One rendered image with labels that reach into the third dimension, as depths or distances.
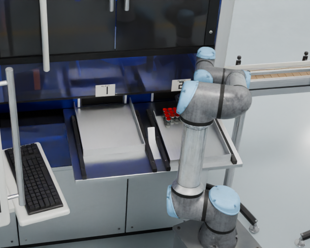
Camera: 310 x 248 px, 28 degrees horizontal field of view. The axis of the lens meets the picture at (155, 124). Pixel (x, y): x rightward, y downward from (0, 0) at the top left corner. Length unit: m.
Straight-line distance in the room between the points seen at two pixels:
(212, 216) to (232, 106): 0.44
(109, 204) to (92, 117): 0.58
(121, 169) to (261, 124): 1.97
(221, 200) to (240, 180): 1.63
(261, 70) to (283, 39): 2.27
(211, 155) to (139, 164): 0.31
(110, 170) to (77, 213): 0.71
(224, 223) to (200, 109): 0.46
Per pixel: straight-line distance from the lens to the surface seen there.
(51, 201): 2.45
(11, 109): 2.07
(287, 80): 3.09
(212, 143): 2.67
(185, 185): 2.19
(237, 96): 2.03
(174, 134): 2.69
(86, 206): 3.14
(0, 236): 3.24
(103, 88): 2.68
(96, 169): 2.50
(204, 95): 2.01
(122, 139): 2.64
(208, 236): 2.32
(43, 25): 2.41
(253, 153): 4.06
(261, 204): 3.72
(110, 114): 2.78
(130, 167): 2.51
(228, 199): 2.23
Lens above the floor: 2.55
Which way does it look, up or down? 38 degrees down
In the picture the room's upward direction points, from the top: 5 degrees clockwise
